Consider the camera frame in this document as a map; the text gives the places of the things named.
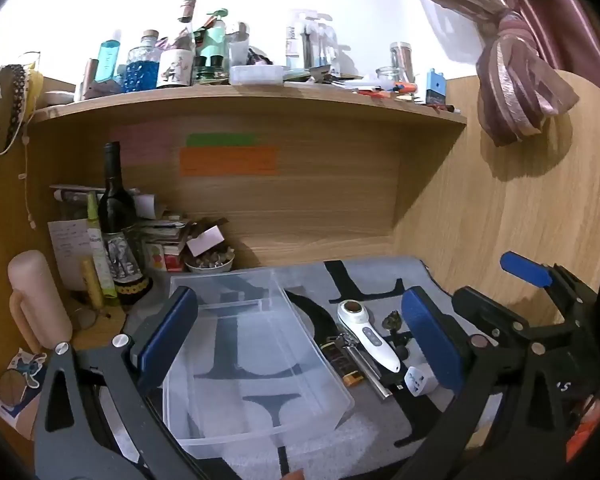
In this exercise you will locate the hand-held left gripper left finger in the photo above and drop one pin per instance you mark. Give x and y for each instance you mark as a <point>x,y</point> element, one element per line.
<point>167,340</point>

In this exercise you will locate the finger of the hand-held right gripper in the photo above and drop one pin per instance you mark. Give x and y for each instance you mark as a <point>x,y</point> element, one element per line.
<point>485,307</point>
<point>525,267</point>

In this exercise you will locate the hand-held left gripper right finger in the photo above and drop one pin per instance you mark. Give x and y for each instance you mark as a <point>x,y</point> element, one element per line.
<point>430,340</point>

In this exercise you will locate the small dark figurine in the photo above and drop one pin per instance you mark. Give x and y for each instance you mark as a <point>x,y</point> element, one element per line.
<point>393,321</point>

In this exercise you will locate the white handheld massager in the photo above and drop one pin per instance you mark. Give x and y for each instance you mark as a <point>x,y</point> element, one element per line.
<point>367,332</point>

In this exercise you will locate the silver metal tool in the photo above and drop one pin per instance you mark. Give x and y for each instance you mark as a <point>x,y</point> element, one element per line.
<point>367,372</point>

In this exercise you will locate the clear plastic storage box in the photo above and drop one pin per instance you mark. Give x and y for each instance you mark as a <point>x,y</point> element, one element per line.
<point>260,350</point>

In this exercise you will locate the white plug adapter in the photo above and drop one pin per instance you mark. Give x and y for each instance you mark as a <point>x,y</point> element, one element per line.
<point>420,381</point>

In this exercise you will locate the small bowl of trinkets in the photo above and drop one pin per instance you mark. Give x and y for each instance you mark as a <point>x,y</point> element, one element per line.
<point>210,262</point>

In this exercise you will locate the yellow tube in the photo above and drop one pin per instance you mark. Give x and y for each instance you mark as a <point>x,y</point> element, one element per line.
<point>92,285</point>

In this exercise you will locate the stack of books and boxes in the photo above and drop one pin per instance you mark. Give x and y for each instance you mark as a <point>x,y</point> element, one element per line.
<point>167,245</point>

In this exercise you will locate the white card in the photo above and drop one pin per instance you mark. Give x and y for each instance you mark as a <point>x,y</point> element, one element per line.
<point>205,241</point>

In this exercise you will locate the grey mat with black letters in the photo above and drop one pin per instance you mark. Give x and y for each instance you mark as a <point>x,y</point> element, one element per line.
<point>380,440</point>

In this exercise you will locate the yellow-green tube bottle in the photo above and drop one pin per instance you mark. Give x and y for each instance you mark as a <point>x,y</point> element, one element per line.
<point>96,245</point>

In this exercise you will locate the white paper note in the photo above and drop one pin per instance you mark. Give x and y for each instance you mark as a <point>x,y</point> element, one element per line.
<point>67,250</point>

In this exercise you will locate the dark wine bottle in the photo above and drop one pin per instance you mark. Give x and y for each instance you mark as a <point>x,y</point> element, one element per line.
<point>115,205</point>

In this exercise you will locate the cartoon sticker card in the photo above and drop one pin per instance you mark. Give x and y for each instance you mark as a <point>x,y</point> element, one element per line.
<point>17,385</point>

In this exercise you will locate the person's red garment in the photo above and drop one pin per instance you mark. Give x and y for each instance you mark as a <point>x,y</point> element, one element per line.
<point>587,435</point>

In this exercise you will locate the rolled paper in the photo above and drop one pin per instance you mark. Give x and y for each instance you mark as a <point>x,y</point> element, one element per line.
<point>75,195</point>

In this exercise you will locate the orange sticky note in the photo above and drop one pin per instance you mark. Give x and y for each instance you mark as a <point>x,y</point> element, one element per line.
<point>227,161</point>

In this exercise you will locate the pink striped curtain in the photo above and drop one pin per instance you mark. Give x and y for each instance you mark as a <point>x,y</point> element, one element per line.
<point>520,75</point>

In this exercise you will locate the pink sticky note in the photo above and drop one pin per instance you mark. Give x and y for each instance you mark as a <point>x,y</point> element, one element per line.
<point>142,145</point>

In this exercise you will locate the blue box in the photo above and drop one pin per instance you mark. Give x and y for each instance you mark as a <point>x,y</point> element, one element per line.
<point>436,87</point>

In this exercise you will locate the green sticky note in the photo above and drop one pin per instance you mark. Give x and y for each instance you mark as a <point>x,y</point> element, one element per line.
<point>220,140</point>

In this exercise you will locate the small glass jar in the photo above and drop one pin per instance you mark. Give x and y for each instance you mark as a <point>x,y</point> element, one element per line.
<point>386,75</point>

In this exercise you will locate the tall glass jar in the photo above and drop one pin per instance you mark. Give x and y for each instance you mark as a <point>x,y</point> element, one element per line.
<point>401,60</point>

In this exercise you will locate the wooden shelf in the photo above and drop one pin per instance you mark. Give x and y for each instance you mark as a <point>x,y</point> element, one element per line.
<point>280,105</point>

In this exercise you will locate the white label glass bottle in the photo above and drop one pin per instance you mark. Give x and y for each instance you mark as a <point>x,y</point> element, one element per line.
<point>176,67</point>

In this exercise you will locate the glass bottle with blue beads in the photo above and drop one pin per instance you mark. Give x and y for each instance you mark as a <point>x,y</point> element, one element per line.
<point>141,67</point>

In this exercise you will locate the small clear lidded box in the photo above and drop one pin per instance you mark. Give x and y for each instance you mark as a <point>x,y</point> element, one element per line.
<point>257,75</point>

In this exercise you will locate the blue liquid bottle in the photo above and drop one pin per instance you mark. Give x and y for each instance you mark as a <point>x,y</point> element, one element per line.
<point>107,62</point>

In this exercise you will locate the clear acrylic organizer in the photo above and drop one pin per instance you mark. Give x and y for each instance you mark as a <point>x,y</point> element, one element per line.
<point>312,40</point>

